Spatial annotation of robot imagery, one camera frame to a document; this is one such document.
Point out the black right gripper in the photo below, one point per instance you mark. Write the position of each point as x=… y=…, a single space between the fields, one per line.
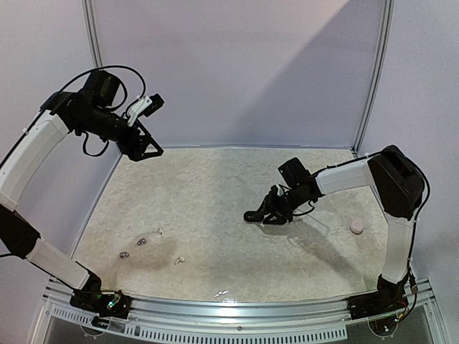
x=278 y=204

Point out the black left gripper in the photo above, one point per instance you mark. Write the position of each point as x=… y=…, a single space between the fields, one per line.
x=136 y=152

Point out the black earbud charging case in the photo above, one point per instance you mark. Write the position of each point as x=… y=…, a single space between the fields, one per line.
x=254 y=216

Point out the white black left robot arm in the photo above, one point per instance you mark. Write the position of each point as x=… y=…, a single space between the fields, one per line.
x=89 y=111

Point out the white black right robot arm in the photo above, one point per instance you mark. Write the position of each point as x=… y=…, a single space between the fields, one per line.
x=401 y=187

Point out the pink round charging case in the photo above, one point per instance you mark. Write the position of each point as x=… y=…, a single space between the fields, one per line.
x=357 y=227

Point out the perforated white front panel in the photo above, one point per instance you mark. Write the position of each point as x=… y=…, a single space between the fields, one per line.
x=72 y=326

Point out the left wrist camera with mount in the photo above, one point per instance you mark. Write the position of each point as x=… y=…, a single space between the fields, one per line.
x=144 y=106

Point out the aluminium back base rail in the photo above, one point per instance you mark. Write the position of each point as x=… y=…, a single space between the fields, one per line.
x=237 y=146

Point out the aluminium left corner post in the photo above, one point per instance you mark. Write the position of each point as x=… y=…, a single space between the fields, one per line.
x=92 y=35

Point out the aluminium corner post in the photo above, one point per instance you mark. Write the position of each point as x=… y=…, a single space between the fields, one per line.
x=381 y=49
x=92 y=35

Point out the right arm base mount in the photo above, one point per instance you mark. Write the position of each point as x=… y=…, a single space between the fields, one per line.
x=389 y=297

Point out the aluminium front rail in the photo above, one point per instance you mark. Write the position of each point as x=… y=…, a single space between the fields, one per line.
x=422 y=325

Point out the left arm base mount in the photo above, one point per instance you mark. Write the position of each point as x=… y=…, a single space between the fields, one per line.
x=105 y=304

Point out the aluminium right corner post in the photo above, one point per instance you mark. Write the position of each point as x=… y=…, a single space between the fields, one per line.
x=381 y=49

